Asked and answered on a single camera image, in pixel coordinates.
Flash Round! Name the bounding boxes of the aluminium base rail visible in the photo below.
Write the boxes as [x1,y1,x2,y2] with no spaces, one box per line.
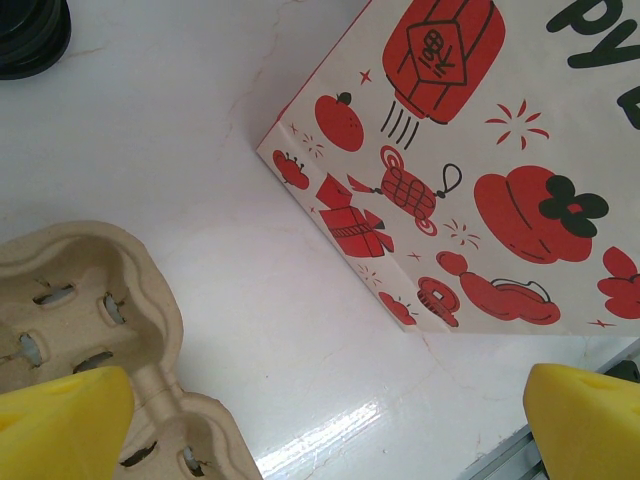
[464,337,640,480]

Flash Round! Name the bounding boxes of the stack of cardboard cup carriers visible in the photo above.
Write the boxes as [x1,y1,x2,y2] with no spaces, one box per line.
[0,220,259,480]

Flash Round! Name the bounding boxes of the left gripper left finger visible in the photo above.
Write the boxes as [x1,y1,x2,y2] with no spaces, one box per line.
[0,365,137,480]

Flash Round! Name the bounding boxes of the black cup lid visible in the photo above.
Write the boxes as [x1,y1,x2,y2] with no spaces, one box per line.
[0,0,73,82]

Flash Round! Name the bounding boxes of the red and white paper bag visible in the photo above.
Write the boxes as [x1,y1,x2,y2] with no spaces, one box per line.
[255,0,640,336]

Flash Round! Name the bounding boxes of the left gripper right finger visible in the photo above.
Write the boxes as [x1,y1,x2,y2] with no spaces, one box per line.
[521,362,640,480]

